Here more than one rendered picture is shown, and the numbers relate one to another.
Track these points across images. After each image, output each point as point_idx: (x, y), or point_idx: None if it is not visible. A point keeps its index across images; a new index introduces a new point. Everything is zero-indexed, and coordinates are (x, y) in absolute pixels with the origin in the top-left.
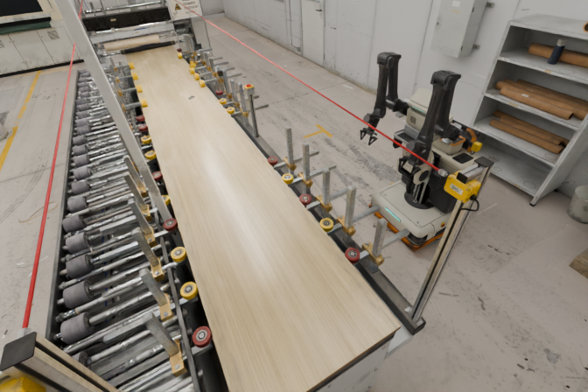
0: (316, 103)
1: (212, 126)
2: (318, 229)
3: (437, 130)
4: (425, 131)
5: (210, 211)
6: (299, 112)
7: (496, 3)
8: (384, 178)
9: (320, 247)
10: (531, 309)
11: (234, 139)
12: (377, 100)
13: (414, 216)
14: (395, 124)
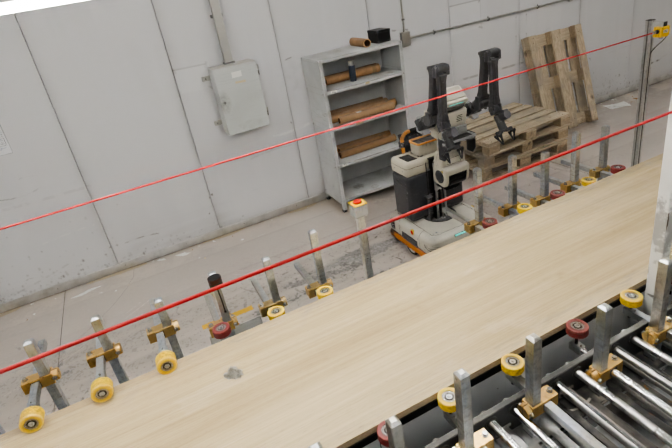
0: (118, 332)
1: (392, 299)
2: (600, 182)
3: (485, 103)
4: (498, 100)
5: (623, 247)
6: (137, 356)
7: (259, 63)
8: (371, 258)
9: (621, 179)
10: (529, 200)
11: (439, 263)
12: (444, 112)
13: (468, 217)
14: (248, 246)
